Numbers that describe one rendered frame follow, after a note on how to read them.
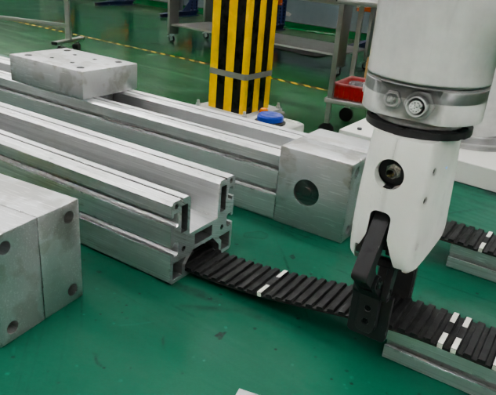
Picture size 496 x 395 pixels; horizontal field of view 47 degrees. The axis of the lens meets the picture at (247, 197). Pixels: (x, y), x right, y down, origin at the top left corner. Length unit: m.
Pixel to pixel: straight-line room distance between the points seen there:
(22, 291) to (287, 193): 0.32
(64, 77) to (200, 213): 0.36
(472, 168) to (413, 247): 0.50
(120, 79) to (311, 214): 0.38
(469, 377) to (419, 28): 0.26
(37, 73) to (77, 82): 0.09
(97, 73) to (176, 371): 0.51
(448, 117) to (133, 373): 0.29
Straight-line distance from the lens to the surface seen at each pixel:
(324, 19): 9.19
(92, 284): 0.55
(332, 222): 0.65
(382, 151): 0.39
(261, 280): 0.53
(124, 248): 0.57
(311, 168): 0.64
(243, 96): 3.92
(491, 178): 0.90
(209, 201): 0.57
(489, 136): 1.01
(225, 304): 0.52
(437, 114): 0.39
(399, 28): 0.39
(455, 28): 0.38
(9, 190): 0.52
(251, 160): 0.69
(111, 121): 0.83
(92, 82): 0.85
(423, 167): 0.39
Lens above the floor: 1.07
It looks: 23 degrees down
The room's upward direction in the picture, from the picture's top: 5 degrees clockwise
